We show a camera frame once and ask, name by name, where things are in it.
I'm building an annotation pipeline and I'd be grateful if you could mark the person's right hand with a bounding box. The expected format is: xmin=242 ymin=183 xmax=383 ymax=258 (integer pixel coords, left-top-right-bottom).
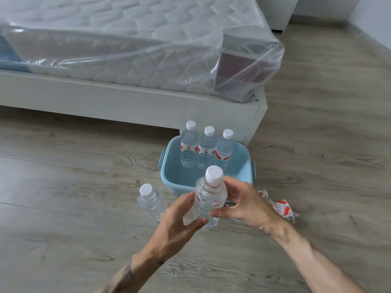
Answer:
xmin=210 ymin=176 xmax=288 ymax=236

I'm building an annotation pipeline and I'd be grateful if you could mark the person's left hand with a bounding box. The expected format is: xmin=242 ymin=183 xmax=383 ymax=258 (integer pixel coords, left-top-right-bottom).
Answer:
xmin=143 ymin=192 xmax=210 ymax=263

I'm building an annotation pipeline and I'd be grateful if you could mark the unlabelled clear water bottle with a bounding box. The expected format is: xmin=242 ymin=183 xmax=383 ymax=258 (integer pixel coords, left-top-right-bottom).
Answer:
xmin=137 ymin=183 xmax=168 ymax=223
xmin=194 ymin=165 xmax=228 ymax=231

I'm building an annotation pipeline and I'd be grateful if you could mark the person's right forearm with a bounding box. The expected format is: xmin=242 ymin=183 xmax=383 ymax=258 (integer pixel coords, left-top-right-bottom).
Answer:
xmin=271 ymin=223 xmax=368 ymax=293

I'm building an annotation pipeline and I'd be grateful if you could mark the person's left forearm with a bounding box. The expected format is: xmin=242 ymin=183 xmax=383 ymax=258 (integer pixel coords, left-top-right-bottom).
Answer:
xmin=97 ymin=248 xmax=167 ymax=293

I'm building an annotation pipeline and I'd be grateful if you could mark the light blue plastic tub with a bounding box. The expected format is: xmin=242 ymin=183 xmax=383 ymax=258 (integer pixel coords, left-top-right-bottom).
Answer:
xmin=158 ymin=136 xmax=256 ymax=197

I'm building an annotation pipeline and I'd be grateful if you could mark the labelled clear water bottle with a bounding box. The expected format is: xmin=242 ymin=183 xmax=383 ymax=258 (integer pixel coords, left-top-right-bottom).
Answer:
xmin=180 ymin=120 xmax=199 ymax=168
xmin=215 ymin=129 xmax=235 ymax=172
xmin=197 ymin=126 xmax=217 ymax=170

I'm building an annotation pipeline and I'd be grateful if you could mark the plastic-wrapped white quilted mattress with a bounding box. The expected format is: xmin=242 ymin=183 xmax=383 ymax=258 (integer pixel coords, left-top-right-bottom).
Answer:
xmin=0 ymin=0 xmax=285 ymax=103

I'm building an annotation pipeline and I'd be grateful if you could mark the white cabinet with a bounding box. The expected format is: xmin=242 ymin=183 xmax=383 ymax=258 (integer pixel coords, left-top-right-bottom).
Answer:
xmin=255 ymin=0 xmax=300 ymax=33

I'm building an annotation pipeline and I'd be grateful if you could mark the light grey bed frame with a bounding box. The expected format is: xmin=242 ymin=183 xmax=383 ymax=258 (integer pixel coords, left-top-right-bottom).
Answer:
xmin=0 ymin=69 xmax=268 ymax=147

